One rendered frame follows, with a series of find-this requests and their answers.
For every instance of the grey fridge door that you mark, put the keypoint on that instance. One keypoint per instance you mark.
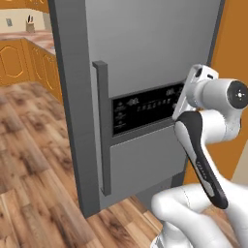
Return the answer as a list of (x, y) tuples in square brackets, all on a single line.
[(145, 48)]

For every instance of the grey wall socket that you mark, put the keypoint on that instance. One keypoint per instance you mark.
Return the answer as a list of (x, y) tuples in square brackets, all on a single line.
[(9, 22)]

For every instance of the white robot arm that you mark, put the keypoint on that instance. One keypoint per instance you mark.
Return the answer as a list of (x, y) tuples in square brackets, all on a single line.
[(213, 129)]

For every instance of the orange base cupboard run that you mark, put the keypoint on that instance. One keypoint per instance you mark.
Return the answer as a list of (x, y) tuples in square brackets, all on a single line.
[(19, 61)]

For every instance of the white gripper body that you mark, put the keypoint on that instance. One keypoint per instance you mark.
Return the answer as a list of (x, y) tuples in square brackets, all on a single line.
[(182, 103)]

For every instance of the tan knife block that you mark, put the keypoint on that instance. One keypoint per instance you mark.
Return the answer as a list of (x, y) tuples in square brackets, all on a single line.
[(30, 26)]

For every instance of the orange tall side panel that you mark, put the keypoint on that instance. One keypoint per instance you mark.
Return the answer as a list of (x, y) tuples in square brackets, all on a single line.
[(231, 42)]

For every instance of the grey fridge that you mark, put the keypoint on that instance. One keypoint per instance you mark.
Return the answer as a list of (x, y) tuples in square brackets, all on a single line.
[(69, 97)]

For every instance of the orange wall cupboard run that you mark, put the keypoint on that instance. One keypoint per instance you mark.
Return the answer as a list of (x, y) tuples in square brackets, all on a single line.
[(29, 5)]

